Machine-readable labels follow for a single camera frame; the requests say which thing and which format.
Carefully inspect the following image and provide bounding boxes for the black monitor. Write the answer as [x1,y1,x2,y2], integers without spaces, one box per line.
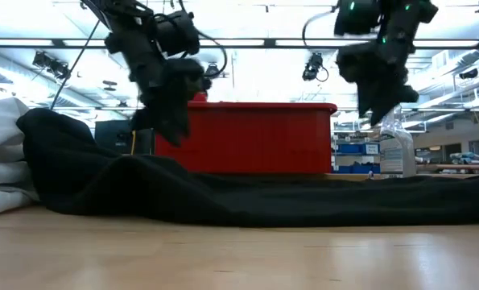
[93,119,156,156]

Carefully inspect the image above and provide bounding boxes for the blue storage bins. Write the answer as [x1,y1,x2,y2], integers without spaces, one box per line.
[335,143,382,175]

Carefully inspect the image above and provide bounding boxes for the clear spray bottle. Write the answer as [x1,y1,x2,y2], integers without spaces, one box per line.
[378,105,419,179]

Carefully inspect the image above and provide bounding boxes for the black overhead crossbar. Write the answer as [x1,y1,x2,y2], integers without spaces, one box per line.
[0,37,479,51]

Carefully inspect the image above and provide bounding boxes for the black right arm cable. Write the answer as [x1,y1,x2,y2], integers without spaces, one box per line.
[301,10,339,53]

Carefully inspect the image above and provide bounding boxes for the white shirt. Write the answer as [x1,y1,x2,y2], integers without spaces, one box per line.
[0,97,41,220]

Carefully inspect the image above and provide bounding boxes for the red plastic laundry bin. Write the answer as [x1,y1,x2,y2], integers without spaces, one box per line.
[154,101,339,175]

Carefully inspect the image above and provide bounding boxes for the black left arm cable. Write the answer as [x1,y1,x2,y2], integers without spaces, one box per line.
[196,28,229,81]

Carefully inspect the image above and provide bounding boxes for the black ceiling camera rig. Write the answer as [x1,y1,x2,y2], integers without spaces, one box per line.
[31,50,72,81]

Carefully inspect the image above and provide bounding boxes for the black ceiling fixture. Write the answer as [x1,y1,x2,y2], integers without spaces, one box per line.
[458,67,479,81]

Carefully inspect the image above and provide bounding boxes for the pale blue machine part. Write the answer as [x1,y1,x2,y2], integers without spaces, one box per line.
[449,151,479,165]

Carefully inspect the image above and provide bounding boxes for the black overhead camera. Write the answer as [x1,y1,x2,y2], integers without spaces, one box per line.
[301,52,330,83]

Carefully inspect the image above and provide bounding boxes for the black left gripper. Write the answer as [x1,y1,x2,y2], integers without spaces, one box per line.
[104,23,206,148]

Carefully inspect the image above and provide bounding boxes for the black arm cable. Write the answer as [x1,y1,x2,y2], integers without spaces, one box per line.
[196,28,229,81]
[301,10,339,53]

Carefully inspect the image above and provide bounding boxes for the black garment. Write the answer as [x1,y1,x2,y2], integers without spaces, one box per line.
[15,107,479,229]

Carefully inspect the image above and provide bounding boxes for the round black ceiling lamp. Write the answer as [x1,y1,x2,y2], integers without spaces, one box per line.
[205,62,221,81]

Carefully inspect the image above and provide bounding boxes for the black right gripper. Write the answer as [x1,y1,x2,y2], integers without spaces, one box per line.
[334,41,421,127]

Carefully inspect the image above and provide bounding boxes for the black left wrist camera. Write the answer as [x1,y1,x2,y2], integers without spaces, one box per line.
[153,10,202,58]

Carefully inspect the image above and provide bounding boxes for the long black cable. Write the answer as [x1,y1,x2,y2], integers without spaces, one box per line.
[48,18,102,112]

